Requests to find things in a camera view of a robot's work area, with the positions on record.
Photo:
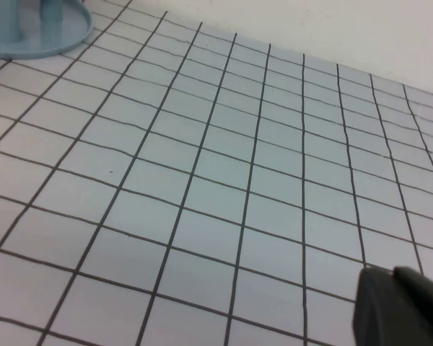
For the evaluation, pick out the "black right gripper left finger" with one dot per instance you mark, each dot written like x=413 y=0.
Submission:
x=373 y=310

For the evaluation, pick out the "white grid-patterned table mat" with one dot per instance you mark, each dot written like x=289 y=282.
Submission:
x=202 y=180

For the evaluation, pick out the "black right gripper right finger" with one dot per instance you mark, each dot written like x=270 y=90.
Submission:
x=422 y=310

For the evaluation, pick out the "blue cup stand with pegs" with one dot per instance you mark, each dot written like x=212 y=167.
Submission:
x=39 y=43

